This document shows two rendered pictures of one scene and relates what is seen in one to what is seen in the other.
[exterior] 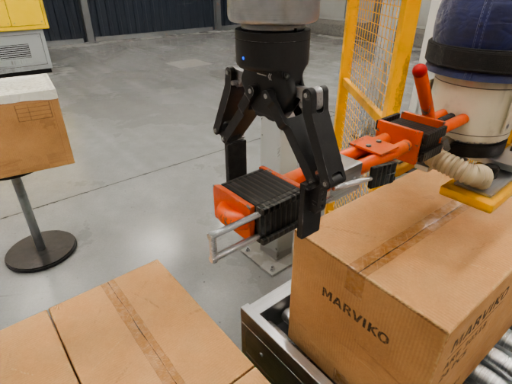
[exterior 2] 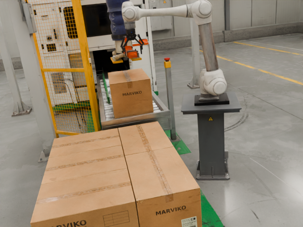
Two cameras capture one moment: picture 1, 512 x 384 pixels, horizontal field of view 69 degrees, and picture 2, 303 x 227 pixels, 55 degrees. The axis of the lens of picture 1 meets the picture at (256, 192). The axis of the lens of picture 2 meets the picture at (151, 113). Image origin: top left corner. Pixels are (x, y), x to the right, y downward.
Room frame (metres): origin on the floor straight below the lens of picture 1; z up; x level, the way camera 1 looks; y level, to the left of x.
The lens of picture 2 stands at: (-0.94, 2.10, 1.59)
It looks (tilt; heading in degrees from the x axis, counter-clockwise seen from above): 20 degrees down; 300
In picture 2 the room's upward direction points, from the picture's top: 6 degrees counter-clockwise
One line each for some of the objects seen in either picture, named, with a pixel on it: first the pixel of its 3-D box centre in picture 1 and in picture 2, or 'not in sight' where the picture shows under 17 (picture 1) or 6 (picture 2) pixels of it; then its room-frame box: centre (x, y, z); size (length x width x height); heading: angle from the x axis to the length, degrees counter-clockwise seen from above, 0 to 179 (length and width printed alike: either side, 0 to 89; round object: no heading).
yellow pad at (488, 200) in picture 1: (502, 167); (134, 56); (0.72, -0.52, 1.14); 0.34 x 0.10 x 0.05; 130
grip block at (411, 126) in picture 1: (408, 136); (127, 49); (0.63, -0.27, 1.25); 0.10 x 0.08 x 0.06; 40
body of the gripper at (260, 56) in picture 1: (271, 73); (130, 34); (0.40, -0.02, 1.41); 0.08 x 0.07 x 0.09; 39
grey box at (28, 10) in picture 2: not in sight; (30, 18); (1.74, -0.18, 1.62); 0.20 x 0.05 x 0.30; 129
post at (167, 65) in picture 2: not in sight; (170, 102); (0.54, -0.95, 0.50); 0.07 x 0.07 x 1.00; 39
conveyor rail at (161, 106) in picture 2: not in sight; (147, 92); (1.06, -1.29, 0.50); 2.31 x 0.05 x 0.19; 129
